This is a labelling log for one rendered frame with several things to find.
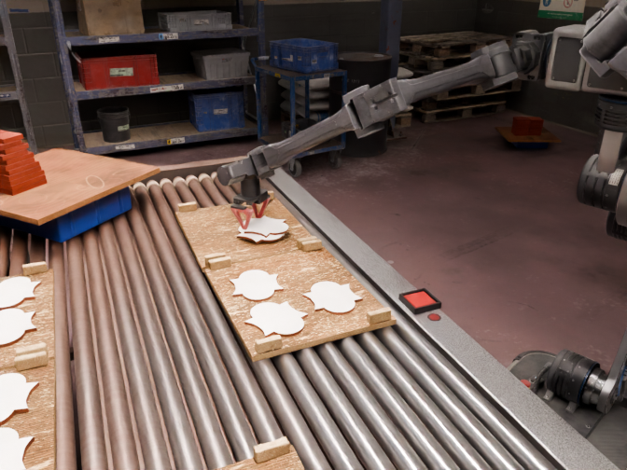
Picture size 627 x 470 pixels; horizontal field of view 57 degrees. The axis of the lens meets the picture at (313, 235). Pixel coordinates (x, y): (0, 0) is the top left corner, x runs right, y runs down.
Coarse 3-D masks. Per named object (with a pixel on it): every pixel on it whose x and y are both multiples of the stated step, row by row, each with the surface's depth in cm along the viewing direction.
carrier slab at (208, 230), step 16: (208, 208) 192; (224, 208) 192; (272, 208) 192; (192, 224) 180; (208, 224) 180; (224, 224) 180; (288, 224) 180; (192, 240) 170; (208, 240) 170; (224, 240) 170; (240, 240) 170; (288, 240) 170; (240, 256) 160; (256, 256) 160
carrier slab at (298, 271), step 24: (240, 264) 156; (264, 264) 156; (288, 264) 156; (312, 264) 156; (336, 264) 156; (216, 288) 145; (288, 288) 145; (360, 288) 145; (240, 312) 135; (312, 312) 135; (360, 312) 135; (240, 336) 127; (264, 336) 127; (312, 336) 127; (336, 336) 127
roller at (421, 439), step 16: (224, 192) 212; (352, 352) 124; (368, 368) 119; (368, 384) 117; (384, 384) 114; (384, 400) 112; (400, 400) 110; (400, 416) 107; (416, 416) 107; (416, 432) 103; (416, 448) 102; (432, 448) 100; (432, 464) 98; (448, 464) 96
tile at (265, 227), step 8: (264, 216) 179; (256, 224) 174; (264, 224) 174; (272, 224) 174; (280, 224) 174; (248, 232) 170; (256, 232) 169; (264, 232) 169; (272, 232) 169; (280, 232) 169
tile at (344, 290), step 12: (312, 288) 143; (324, 288) 143; (336, 288) 143; (348, 288) 143; (312, 300) 139; (324, 300) 138; (336, 300) 138; (348, 300) 138; (360, 300) 139; (336, 312) 134; (348, 312) 135
